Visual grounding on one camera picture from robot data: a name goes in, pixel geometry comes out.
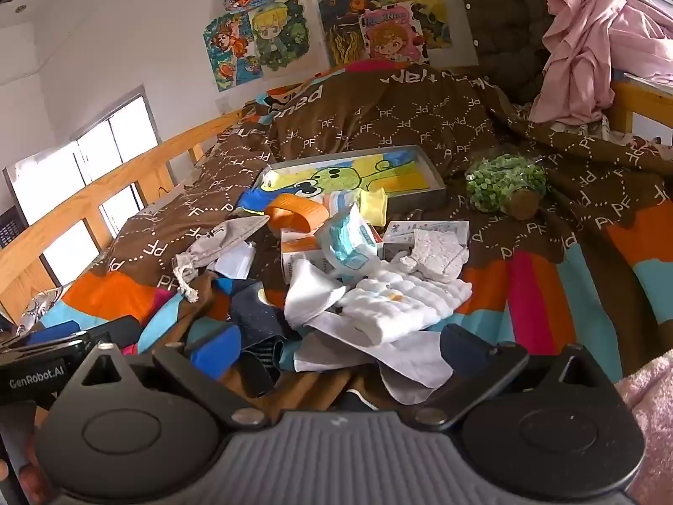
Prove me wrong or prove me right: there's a black keypad device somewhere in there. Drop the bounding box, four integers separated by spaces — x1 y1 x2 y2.
0 205 22 248

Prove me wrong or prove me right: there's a window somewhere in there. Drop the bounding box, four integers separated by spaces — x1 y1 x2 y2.
3 92 161 285

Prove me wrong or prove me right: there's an orange white box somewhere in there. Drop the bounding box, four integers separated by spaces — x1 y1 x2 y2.
280 227 329 285

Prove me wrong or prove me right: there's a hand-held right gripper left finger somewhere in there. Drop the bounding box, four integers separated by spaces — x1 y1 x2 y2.
68 324 270 429

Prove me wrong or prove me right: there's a dark navy cloth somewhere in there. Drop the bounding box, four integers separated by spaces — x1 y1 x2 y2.
228 279 303 398

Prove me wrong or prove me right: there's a floral sheet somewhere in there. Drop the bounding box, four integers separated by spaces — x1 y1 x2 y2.
21 287 69 330

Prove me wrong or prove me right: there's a dark sea goldfish poster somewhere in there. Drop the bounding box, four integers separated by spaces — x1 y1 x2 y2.
315 0 453 66

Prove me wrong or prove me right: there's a pink fluffy blanket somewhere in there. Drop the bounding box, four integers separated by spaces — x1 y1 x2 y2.
612 350 673 505

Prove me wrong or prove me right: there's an orange strap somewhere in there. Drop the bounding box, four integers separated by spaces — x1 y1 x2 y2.
264 194 329 232

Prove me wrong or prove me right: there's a plain white cloth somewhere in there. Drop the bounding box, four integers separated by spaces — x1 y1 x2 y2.
284 259 348 327

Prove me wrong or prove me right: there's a pink blond child poster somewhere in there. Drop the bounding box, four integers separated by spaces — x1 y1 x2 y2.
359 8 427 61

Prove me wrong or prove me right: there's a blond boy poster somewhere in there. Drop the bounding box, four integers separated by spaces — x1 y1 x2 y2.
247 0 327 72

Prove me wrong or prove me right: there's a brown quilted jacket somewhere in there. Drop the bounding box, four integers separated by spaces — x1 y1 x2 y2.
455 0 626 103

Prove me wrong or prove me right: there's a small white box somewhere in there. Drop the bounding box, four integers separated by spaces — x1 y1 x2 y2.
383 220 470 261

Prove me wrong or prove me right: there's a pink garment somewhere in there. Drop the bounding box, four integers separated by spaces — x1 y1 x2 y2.
528 0 673 124

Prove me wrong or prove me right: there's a grey tray with cartoon drawing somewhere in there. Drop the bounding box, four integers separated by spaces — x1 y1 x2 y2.
251 144 448 211

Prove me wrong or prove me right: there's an orange-haired girl poster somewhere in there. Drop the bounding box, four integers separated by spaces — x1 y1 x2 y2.
203 11 261 90

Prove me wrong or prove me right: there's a white blue wipes pack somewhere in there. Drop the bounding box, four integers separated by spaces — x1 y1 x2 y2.
315 204 384 284

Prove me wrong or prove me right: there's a blue cloth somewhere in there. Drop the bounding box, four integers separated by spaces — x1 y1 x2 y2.
235 186 282 218

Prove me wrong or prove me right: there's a white muslin cloth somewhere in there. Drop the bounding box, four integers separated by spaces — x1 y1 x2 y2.
336 271 474 347

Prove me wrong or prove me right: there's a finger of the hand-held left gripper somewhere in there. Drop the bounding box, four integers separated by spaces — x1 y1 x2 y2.
78 316 144 352
0 320 79 349

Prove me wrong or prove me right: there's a white folded paper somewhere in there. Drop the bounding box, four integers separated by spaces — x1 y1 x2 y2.
207 242 257 279

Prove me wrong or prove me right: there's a striped cloth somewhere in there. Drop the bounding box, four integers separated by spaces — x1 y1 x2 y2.
321 192 361 219

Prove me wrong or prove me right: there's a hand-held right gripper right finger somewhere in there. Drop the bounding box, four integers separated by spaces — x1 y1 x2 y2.
413 325 613 429

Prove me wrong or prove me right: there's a thin white cloth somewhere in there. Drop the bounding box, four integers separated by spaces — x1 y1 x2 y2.
293 310 456 406

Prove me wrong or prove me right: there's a brown printed blanket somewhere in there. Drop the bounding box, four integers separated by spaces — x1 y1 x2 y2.
16 60 673 416

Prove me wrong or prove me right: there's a glass jar of green stars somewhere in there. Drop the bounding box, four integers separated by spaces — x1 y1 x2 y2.
465 154 548 220

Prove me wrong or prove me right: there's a wooden bed rail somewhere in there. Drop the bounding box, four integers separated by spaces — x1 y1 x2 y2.
0 110 248 322

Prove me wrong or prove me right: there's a wooden furniture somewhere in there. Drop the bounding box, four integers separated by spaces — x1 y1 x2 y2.
610 71 673 145

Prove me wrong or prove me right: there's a grey drawstring pouch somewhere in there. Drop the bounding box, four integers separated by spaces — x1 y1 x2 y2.
173 215 270 303

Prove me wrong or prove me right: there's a yellow cloth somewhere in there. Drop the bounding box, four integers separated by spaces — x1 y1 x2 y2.
359 189 389 222

